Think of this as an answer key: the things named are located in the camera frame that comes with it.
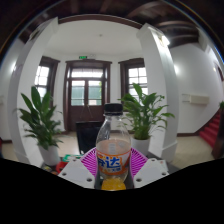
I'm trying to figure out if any black chair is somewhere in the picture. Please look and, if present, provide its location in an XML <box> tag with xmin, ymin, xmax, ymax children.
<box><xmin>75</xmin><ymin>120</ymin><xmax>105</xmax><ymax>155</ymax></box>

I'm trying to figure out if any red carpeted staircase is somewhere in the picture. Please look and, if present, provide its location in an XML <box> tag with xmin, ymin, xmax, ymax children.
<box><xmin>198</xmin><ymin>109</ymin><xmax>223</xmax><ymax>149</ymax></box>

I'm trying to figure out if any dark framed window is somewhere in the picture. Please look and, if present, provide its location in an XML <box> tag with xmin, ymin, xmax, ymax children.
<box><xmin>33</xmin><ymin>55</ymin><xmax>61</xmax><ymax>101</ymax></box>
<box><xmin>118</xmin><ymin>57</ymin><xmax>149</xmax><ymax>101</ymax></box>

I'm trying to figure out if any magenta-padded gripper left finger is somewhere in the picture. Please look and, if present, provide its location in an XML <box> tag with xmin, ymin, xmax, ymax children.
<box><xmin>57</xmin><ymin>147</ymin><xmax>100</xmax><ymax>190</ymax></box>

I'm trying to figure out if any large plant in white pot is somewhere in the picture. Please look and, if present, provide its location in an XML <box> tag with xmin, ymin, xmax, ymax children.
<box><xmin>118</xmin><ymin>82</ymin><xmax>176</xmax><ymax>157</ymax></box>
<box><xmin>14</xmin><ymin>85</ymin><xmax>64</xmax><ymax>167</ymax></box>

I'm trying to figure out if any dark wooden double door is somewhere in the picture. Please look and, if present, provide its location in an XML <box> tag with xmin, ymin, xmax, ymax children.
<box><xmin>63</xmin><ymin>59</ymin><xmax>113</xmax><ymax>132</ymax></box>

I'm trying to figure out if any clear orange soda bottle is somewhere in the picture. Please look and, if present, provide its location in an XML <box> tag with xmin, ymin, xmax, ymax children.
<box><xmin>95</xmin><ymin>102</ymin><xmax>132</xmax><ymax>192</ymax></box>

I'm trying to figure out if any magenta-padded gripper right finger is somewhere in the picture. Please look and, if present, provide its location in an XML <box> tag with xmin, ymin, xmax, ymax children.
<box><xmin>127</xmin><ymin>146</ymin><xmax>170</xmax><ymax>190</ymax></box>

